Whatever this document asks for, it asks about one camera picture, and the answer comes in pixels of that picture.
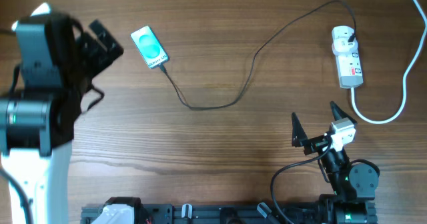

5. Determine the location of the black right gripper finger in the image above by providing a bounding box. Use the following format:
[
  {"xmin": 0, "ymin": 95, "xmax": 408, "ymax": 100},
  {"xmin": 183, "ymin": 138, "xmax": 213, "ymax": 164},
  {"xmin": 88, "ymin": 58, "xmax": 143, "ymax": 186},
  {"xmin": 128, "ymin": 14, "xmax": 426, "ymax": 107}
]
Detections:
[
  {"xmin": 292, "ymin": 112, "xmax": 308, "ymax": 147},
  {"xmin": 330, "ymin": 101, "xmax": 357, "ymax": 125}
]

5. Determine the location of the white USB charger plug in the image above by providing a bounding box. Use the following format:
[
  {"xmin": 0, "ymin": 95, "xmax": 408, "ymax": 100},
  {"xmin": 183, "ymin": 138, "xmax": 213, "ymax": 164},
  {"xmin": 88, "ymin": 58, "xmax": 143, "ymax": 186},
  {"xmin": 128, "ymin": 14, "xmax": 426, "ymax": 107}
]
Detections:
[{"xmin": 332, "ymin": 37, "xmax": 358, "ymax": 56}]

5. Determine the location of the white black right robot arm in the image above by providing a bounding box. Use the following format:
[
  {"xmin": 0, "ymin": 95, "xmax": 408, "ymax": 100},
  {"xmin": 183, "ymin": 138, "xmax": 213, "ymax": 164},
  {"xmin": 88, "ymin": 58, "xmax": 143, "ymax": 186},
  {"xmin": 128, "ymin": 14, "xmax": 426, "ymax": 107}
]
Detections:
[{"xmin": 283, "ymin": 101, "xmax": 380, "ymax": 223}]

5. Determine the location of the white grey power strip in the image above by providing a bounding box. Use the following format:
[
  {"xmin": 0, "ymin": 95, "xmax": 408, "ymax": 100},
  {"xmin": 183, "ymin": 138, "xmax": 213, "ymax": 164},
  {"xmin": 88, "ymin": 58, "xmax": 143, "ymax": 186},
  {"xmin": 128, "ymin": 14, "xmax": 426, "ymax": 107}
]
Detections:
[{"xmin": 331, "ymin": 25, "xmax": 364, "ymax": 90}]

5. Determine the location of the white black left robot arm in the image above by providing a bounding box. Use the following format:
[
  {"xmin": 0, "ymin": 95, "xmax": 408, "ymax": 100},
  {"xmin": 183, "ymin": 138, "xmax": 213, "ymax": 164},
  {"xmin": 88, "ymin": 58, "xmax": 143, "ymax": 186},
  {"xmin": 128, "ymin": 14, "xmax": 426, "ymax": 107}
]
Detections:
[{"xmin": 1, "ymin": 3, "xmax": 123, "ymax": 223}]

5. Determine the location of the light blue smartphone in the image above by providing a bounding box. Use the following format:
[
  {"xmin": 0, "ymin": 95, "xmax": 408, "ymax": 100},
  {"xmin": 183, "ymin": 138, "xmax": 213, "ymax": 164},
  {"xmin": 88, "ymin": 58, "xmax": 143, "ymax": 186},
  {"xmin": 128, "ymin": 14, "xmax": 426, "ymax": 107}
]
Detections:
[{"xmin": 130, "ymin": 26, "xmax": 169, "ymax": 69}]

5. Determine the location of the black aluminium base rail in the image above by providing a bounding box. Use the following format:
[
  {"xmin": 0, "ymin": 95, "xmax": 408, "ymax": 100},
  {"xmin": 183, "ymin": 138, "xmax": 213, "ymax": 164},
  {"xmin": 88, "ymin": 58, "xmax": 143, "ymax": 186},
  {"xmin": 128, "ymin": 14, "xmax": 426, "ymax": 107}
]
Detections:
[{"xmin": 80, "ymin": 201, "xmax": 378, "ymax": 224}]

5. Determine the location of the white power strip cord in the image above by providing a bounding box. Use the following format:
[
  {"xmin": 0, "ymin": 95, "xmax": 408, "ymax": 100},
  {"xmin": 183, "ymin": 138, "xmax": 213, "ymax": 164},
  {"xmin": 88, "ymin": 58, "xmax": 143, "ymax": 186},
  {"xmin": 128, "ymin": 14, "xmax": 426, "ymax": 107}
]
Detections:
[{"xmin": 350, "ymin": 0, "xmax": 427, "ymax": 125}]

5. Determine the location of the black USB charging cable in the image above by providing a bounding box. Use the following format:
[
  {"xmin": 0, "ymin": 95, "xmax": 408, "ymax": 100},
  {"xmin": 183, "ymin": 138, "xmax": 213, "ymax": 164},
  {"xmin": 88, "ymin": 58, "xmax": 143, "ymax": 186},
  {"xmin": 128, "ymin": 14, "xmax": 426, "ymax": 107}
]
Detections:
[{"xmin": 158, "ymin": 0, "xmax": 358, "ymax": 111}]

